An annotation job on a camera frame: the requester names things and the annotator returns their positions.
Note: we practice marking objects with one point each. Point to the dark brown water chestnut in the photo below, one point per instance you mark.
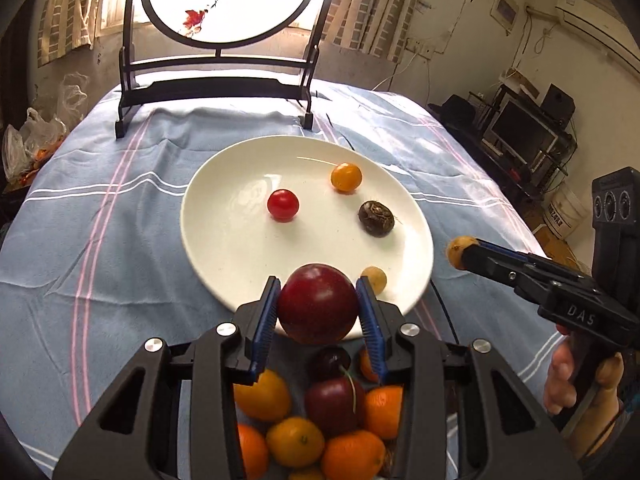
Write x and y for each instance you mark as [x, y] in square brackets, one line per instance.
[376, 218]

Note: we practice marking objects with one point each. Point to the pile of small oranges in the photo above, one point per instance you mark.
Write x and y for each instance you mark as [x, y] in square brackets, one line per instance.
[297, 442]

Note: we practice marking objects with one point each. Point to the clear plastic bag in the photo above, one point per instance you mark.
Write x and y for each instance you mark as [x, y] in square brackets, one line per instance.
[75, 92]
[30, 140]

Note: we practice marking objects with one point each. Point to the black hat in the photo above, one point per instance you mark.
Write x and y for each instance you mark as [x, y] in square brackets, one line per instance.
[456, 109]

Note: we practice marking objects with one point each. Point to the brick-patterned curtain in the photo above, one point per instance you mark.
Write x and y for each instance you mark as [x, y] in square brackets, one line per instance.
[370, 10]
[70, 5]

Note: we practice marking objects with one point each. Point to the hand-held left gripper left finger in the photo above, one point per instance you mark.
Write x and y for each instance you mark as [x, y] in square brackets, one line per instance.
[265, 327]

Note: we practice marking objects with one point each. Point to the black speaker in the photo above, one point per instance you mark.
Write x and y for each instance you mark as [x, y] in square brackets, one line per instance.
[557, 105]

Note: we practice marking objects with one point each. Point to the dark cherry with stem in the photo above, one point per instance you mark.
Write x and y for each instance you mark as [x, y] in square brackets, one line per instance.
[331, 362]

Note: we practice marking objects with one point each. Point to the round screen on black stand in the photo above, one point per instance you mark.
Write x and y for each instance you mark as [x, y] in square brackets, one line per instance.
[210, 89]

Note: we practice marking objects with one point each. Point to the white plastic bucket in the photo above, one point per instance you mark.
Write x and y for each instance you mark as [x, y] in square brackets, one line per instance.
[565, 210]

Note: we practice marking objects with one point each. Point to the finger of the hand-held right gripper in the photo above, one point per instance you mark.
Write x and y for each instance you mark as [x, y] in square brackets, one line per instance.
[500, 251]
[492, 270]

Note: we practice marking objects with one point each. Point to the small tan longan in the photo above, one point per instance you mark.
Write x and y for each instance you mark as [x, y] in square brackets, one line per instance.
[456, 252]
[375, 278]

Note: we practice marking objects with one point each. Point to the white air conditioner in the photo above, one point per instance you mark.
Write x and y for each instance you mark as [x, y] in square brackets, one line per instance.
[600, 25]

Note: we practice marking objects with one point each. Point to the person's right hand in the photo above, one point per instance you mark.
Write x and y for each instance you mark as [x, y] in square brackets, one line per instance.
[561, 377]

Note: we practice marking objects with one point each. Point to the orange cherry tomato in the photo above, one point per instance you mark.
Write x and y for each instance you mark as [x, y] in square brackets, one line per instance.
[346, 177]

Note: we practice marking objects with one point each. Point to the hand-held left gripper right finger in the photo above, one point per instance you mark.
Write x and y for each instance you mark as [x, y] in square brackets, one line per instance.
[371, 327]

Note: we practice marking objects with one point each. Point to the computer monitor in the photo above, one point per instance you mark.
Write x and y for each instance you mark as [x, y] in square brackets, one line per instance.
[520, 132]

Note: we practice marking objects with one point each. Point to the black computer desk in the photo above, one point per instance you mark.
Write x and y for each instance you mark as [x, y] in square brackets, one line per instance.
[530, 180]

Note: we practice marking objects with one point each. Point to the blue striped tablecloth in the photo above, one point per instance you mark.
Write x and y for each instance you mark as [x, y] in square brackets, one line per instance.
[120, 260]

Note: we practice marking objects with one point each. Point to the cardboard box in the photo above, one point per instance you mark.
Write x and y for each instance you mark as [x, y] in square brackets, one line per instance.
[522, 82]

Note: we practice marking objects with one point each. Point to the white wall panel box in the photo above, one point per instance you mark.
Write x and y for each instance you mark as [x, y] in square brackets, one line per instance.
[505, 10]

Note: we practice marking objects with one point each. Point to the red cherry tomato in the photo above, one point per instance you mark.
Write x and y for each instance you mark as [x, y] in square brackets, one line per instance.
[283, 205]

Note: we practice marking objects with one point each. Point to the dark red plum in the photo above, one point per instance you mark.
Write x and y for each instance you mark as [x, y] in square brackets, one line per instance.
[318, 304]

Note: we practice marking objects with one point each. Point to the small red plum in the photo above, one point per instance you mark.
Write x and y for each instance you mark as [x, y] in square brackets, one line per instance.
[332, 405]

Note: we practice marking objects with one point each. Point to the white round plate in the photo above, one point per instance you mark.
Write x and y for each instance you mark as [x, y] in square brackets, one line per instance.
[235, 240]

